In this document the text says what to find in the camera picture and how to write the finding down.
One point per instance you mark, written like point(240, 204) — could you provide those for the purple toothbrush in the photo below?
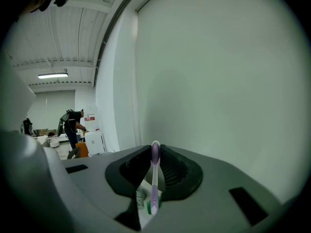
point(155, 178)

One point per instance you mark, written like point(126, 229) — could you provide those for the white water dispenser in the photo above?
point(94, 139)

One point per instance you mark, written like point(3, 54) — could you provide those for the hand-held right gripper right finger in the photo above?
point(213, 193)

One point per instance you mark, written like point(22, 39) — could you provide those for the ceiling light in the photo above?
point(53, 76)

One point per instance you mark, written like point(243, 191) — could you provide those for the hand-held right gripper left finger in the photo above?
point(102, 190)

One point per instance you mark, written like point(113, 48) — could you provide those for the orange box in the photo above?
point(83, 149)

